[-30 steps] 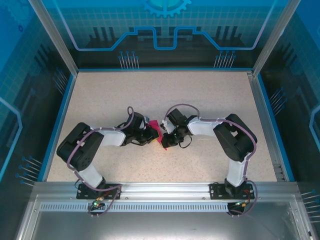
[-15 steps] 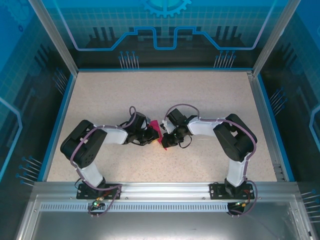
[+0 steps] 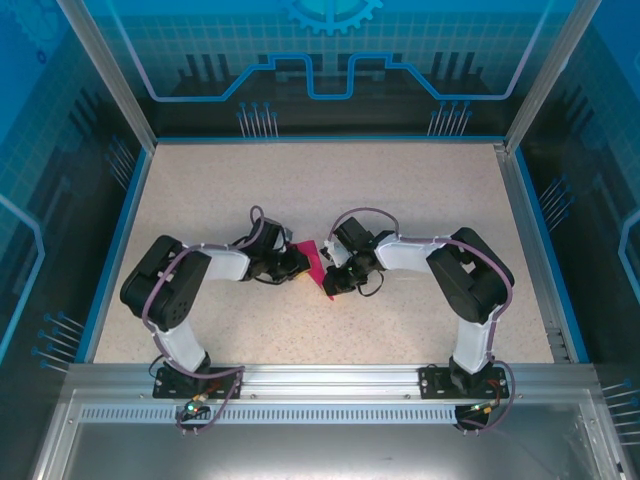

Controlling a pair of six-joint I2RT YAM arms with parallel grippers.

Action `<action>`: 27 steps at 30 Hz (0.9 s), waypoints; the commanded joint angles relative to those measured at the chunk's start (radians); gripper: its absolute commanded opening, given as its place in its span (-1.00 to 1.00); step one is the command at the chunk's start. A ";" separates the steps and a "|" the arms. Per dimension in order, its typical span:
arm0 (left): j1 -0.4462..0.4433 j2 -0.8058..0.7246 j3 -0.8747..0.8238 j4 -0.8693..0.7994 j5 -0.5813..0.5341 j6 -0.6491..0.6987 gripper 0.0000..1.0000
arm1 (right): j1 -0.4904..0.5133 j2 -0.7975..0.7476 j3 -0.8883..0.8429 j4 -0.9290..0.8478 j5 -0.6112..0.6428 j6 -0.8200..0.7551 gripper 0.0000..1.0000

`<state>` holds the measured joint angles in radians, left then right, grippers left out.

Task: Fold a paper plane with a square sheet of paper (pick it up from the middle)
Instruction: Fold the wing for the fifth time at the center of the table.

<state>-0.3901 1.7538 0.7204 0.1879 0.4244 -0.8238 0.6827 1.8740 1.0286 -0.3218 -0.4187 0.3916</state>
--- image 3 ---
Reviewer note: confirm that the pink paper sheet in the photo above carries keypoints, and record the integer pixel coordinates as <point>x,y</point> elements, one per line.
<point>312,257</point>

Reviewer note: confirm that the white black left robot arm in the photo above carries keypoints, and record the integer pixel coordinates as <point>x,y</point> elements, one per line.
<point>227,265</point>

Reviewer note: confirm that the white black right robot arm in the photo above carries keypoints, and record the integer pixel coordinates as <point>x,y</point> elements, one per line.
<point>395,255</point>

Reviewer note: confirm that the grey metal tray panel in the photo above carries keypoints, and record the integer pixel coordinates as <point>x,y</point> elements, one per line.
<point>325,452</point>

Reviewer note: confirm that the aluminium mounting rail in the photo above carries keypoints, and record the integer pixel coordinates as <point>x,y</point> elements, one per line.
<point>330,380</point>

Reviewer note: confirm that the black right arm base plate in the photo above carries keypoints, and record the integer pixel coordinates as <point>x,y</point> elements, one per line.
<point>435,385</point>

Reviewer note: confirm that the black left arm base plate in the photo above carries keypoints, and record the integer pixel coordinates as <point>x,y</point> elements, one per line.
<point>167,387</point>

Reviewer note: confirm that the aluminium side rail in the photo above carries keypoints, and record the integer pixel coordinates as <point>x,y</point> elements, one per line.
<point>530,250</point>

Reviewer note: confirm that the aluminium frame post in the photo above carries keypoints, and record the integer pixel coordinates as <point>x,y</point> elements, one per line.
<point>550,75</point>
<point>115,80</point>

